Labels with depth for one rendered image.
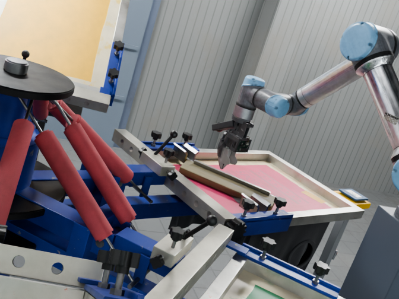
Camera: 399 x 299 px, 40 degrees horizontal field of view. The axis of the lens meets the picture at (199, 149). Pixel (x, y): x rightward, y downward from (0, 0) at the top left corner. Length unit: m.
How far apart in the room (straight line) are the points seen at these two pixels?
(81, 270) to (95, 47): 1.49
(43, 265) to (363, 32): 1.10
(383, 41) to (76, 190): 0.95
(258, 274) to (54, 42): 1.29
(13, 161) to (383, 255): 1.09
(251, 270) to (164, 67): 3.45
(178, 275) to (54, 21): 1.44
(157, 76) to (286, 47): 1.15
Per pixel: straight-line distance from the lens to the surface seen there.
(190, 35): 4.89
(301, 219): 2.07
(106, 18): 2.54
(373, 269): 1.80
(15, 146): 1.31
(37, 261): 1.03
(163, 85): 4.94
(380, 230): 1.79
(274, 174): 2.51
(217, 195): 2.06
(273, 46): 4.87
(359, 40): 1.68
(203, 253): 1.45
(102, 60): 2.34
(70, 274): 1.04
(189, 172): 2.11
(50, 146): 1.38
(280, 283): 1.62
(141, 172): 1.81
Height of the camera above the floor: 1.71
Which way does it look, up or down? 18 degrees down
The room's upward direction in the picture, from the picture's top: 18 degrees clockwise
